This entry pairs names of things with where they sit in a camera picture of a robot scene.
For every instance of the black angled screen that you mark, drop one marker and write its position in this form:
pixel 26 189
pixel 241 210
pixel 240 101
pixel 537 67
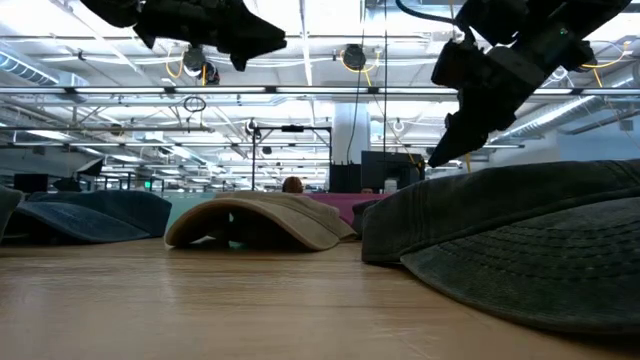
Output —
pixel 92 167

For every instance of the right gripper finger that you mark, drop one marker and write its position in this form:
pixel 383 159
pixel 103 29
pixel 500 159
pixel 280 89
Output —
pixel 462 127
pixel 480 132

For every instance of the black background rig frame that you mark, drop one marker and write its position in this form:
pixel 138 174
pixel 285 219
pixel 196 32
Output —
pixel 292 128

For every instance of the black equipment box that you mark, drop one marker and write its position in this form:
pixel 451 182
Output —
pixel 345 177

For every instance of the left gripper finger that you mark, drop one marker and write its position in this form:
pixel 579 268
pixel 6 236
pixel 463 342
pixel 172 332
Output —
pixel 265 47
pixel 262 32

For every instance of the black computer monitor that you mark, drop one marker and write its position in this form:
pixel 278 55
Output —
pixel 31 182
pixel 390 167

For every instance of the silver ventilation duct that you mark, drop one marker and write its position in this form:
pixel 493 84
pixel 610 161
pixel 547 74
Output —
pixel 20 67
pixel 565 112

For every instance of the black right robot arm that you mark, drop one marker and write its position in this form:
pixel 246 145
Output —
pixel 575 25

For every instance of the long ceiling light strip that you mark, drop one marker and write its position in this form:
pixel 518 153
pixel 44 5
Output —
pixel 125 90

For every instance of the blue denim cap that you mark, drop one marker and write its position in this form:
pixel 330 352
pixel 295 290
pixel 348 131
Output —
pixel 100 215

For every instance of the person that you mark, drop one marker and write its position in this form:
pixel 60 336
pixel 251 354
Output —
pixel 292 185

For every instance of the red translucent plastic bin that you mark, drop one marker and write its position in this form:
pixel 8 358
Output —
pixel 335 202

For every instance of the teal translucent plastic bin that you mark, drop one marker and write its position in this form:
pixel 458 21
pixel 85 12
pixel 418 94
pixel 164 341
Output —
pixel 182 205

